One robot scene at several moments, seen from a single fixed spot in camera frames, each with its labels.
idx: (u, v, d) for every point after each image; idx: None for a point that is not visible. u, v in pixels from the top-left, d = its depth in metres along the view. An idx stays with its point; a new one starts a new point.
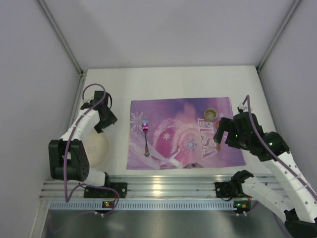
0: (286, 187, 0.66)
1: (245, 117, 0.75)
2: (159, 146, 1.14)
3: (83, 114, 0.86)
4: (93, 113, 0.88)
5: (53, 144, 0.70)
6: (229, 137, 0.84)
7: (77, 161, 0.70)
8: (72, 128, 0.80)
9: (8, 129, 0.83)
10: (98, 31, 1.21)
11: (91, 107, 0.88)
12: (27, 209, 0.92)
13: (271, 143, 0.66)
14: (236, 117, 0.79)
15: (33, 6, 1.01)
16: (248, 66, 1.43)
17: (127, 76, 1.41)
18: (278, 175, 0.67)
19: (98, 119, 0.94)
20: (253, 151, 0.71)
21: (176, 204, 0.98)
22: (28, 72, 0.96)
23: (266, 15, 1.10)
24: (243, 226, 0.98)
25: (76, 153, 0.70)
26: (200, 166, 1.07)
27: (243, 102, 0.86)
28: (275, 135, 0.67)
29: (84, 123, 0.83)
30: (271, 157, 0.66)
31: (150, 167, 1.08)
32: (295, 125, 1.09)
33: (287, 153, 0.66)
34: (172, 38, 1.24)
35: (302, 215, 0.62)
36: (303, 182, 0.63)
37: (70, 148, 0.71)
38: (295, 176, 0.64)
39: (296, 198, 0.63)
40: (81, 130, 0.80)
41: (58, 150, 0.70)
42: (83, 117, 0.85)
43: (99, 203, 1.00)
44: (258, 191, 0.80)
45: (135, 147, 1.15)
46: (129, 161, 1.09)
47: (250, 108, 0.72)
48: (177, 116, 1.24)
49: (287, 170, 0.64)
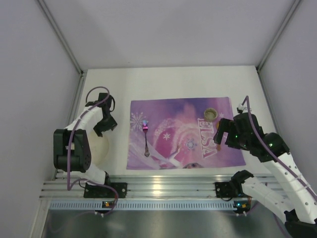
0: (286, 188, 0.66)
1: (245, 118, 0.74)
2: (159, 146, 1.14)
3: (87, 109, 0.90)
4: (96, 109, 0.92)
5: (58, 133, 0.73)
6: (229, 137, 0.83)
7: (80, 150, 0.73)
8: (77, 120, 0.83)
9: (8, 129, 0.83)
10: (98, 31, 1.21)
11: (95, 104, 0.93)
12: (27, 209, 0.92)
13: (271, 144, 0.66)
14: (236, 117, 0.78)
15: (33, 6, 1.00)
16: (248, 66, 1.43)
17: (127, 76, 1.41)
18: (279, 176, 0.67)
19: (101, 117, 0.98)
20: (253, 151, 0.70)
21: (176, 204, 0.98)
22: (28, 72, 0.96)
23: (266, 15, 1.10)
24: (243, 226, 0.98)
25: (79, 142, 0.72)
26: (200, 166, 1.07)
27: (242, 103, 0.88)
28: (276, 136, 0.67)
29: (88, 117, 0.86)
30: (271, 158, 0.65)
31: (150, 167, 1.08)
32: (295, 125, 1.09)
33: (287, 154, 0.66)
34: (172, 38, 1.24)
35: (302, 216, 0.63)
36: (303, 183, 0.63)
37: (74, 138, 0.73)
38: (295, 177, 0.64)
39: (296, 199, 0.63)
40: (85, 123, 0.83)
41: (63, 140, 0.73)
42: (88, 112, 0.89)
43: (99, 203, 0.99)
44: (258, 191, 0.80)
45: (135, 146, 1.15)
46: (129, 161, 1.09)
47: (250, 109, 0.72)
48: (177, 116, 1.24)
49: (287, 171, 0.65)
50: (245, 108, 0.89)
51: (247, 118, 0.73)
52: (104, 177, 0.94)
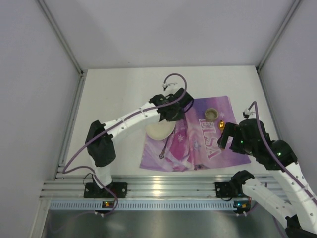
0: (291, 197, 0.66)
1: (253, 125, 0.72)
2: (173, 148, 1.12)
3: (142, 110, 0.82)
4: (152, 113, 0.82)
5: (95, 125, 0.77)
6: (234, 142, 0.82)
7: (99, 151, 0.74)
8: (120, 120, 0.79)
9: (8, 130, 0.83)
10: (98, 31, 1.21)
11: (154, 107, 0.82)
12: (27, 209, 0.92)
13: (280, 153, 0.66)
14: (241, 124, 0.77)
15: (33, 5, 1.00)
16: (248, 66, 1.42)
17: (127, 76, 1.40)
18: (285, 185, 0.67)
19: (158, 119, 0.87)
20: (260, 159, 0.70)
21: (177, 205, 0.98)
22: (28, 73, 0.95)
23: (267, 15, 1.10)
24: (242, 226, 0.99)
25: (102, 146, 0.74)
26: (206, 167, 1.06)
27: (249, 107, 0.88)
28: (283, 144, 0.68)
29: (131, 123, 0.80)
30: (279, 168, 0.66)
31: (164, 169, 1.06)
32: (295, 125, 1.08)
33: (294, 164, 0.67)
34: (172, 38, 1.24)
35: (305, 225, 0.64)
36: (310, 194, 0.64)
37: (102, 138, 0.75)
38: (302, 188, 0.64)
39: (300, 208, 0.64)
40: (125, 127, 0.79)
41: (94, 132, 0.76)
42: (140, 114, 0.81)
43: (99, 203, 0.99)
44: (260, 195, 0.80)
45: (152, 146, 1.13)
46: (143, 160, 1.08)
47: (258, 115, 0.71)
48: (190, 117, 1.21)
49: (294, 181, 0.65)
50: (251, 112, 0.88)
51: (256, 124, 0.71)
52: (108, 182, 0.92)
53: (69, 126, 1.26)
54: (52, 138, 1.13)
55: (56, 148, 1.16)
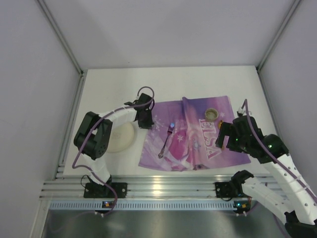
0: (286, 189, 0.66)
1: (244, 121, 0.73)
2: (172, 147, 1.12)
3: (124, 106, 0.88)
4: (132, 110, 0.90)
5: (88, 116, 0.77)
6: (230, 141, 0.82)
7: (99, 139, 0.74)
8: (110, 111, 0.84)
9: (8, 129, 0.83)
10: (97, 31, 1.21)
11: (133, 106, 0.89)
12: (27, 209, 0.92)
13: (271, 146, 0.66)
14: (235, 120, 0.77)
15: (33, 6, 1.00)
16: (248, 66, 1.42)
17: (127, 76, 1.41)
18: (279, 177, 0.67)
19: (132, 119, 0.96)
20: (253, 154, 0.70)
21: (176, 204, 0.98)
22: (28, 72, 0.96)
23: (267, 15, 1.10)
24: (243, 226, 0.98)
25: (102, 131, 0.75)
26: (206, 167, 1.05)
27: (242, 106, 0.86)
28: (274, 138, 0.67)
29: (120, 114, 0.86)
30: (271, 160, 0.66)
31: (162, 168, 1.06)
32: (295, 124, 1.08)
33: (286, 156, 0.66)
34: (172, 38, 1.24)
35: (301, 217, 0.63)
36: (303, 184, 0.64)
37: (100, 125, 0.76)
38: (295, 178, 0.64)
39: (295, 200, 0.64)
40: (115, 117, 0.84)
41: (89, 123, 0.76)
42: (124, 109, 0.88)
43: (99, 203, 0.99)
44: (259, 193, 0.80)
45: (151, 145, 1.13)
46: (141, 159, 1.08)
47: (248, 111, 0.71)
48: (190, 116, 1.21)
49: (287, 172, 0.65)
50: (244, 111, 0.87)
51: (246, 120, 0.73)
52: (107, 178, 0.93)
53: (69, 126, 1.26)
54: (53, 138, 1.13)
55: (56, 147, 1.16)
